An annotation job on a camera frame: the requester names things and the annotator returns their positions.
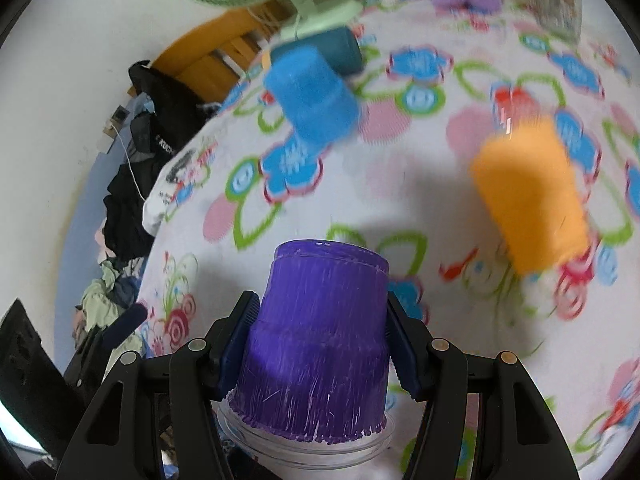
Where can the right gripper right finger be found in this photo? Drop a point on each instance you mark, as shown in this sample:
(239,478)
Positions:
(517,435)

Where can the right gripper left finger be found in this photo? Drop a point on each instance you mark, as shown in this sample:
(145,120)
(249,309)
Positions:
(119,435)

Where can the pile of clothes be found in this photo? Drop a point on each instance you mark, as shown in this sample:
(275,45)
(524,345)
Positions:
(107,296)

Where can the blue plastic cup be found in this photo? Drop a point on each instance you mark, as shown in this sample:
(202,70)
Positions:
(315,100)

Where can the purple plastic cup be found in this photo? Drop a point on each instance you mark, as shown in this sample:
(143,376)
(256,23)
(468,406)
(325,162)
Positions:
(312,387)

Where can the wooden chair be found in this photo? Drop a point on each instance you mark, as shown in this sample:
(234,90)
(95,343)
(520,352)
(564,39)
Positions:
(210,59)

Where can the orange plastic cup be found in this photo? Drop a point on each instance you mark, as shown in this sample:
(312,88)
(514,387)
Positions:
(527,183)

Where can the black clothing on chair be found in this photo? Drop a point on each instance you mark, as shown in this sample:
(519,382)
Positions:
(168,119)

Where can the teal cylindrical case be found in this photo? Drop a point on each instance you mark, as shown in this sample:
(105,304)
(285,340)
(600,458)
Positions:
(338,46)

